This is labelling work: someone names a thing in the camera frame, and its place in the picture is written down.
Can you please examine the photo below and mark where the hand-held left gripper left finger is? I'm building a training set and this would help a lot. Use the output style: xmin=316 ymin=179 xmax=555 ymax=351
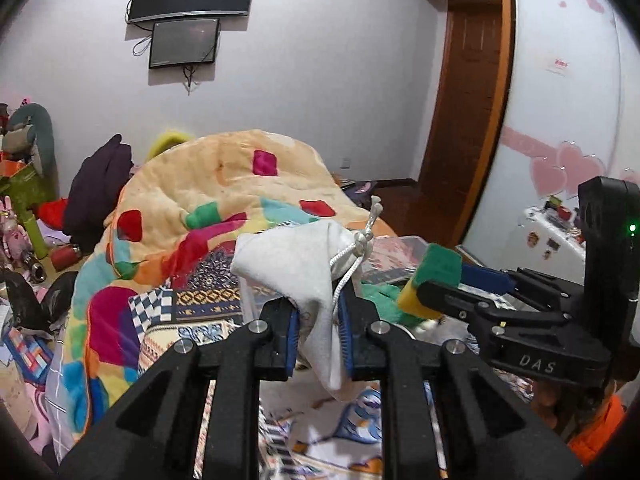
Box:
xmin=59 ymin=297 xmax=301 ymax=480

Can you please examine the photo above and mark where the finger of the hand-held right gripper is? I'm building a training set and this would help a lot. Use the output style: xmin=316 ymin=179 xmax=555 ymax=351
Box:
xmin=459 ymin=263 xmax=586 ymax=312
xmin=416 ymin=280 xmax=503 ymax=335

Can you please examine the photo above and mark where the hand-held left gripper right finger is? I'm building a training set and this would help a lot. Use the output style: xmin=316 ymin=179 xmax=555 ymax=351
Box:
xmin=338 ymin=292 xmax=585 ymax=480

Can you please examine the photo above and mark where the green and yellow sponge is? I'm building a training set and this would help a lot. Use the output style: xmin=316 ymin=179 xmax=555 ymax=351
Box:
xmin=397 ymin=242 xmax=464 ymax=322

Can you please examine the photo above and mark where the white drawstring pouch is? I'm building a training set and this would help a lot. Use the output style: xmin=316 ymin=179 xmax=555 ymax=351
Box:
xmin=232 ymin=195 xmax=386 ymax=402

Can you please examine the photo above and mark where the person's right forearm orange sleeve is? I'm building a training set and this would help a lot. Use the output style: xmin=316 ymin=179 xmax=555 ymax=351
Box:
xmin=568 ymin=394 xmax=627 ymax=467

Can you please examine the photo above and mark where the person's right hand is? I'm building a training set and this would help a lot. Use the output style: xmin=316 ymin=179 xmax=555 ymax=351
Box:
xmin=530 ymin=380 xmax=566 ymax=430

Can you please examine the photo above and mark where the green cloth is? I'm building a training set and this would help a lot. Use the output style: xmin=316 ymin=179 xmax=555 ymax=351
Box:
xmin=360 ymin=282 xmax=417 ymax=325

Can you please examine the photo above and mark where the white cabinet with small items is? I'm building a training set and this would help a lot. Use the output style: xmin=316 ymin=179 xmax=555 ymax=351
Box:
xmin=517 ymin=196 xmax=587 ymax=272

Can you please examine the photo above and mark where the patterned bedsheet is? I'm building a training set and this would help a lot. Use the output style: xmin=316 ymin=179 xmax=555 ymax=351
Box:
xmin=127 ymin=247 xmax=541 ymax=480

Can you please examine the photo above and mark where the white door with pink hearts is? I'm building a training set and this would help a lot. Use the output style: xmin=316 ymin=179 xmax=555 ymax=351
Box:
xmin=459 ymin=0 xmax=640 ymax=267

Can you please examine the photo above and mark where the colourful patchwork blanket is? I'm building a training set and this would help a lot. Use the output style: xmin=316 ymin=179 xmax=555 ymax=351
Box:
xmin=46 ymin=129 xmax=398 ymax=448

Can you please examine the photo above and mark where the yellow plush toy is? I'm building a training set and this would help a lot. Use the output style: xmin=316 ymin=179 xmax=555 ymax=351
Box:
xmin=145 ymin=130 xmax=197 ymax=162

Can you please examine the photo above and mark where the red can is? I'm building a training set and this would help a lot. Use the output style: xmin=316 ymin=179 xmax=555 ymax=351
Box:
xmin=50 ymin=243 xmax=84 ymax=271

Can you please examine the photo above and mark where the dark purple garment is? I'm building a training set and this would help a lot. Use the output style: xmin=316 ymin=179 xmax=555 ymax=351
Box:
xmin=62 ymin=133 xmax=135 ymax=253

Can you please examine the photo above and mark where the black plastic bag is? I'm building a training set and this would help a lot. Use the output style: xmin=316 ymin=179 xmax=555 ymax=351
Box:
xmin=0 ymin=267 xmax=79 ymax=335

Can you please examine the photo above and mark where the red cloth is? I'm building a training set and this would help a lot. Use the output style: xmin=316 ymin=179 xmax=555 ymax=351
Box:
xmin=37 ymin=198 xmax=69 ymax=229

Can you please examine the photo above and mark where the green bottle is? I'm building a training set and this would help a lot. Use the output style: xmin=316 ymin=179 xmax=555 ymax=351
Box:
xmin=19 ymin=209 xmax=50 ymax=260

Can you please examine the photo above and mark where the green cardboard box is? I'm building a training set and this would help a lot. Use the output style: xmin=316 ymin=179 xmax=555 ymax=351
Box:
xmin=0 ymin=159 xmax=57 ymax=212

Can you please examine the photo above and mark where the grey plush toy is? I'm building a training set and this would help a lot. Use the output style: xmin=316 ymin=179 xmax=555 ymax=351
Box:
xmin=1 ymin=103 xmax=56 ymax=177

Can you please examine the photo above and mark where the brown wooden wardrobe frame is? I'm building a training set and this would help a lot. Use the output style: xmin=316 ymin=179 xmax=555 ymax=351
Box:
xmin=391 ymin=0 xmax=517 ymax=248

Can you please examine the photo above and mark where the small black wall monitor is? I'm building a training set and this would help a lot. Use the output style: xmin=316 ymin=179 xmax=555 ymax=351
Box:
xmin=148 ymin=18 xmax=222 ymax=70

